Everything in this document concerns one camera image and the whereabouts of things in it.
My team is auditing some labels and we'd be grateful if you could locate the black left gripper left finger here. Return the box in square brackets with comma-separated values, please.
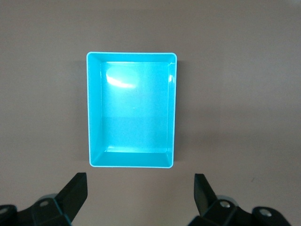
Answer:
[0, 173, 88, 226]

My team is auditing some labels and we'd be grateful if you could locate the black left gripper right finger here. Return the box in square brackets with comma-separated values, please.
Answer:
[188, 173, 290, 226]

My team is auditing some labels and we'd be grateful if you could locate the blue plastic box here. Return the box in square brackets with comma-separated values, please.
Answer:
[86, 51, 177, 168]

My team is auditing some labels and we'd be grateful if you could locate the brown table cover sheet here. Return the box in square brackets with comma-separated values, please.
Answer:
[0, 0, 301, 226]

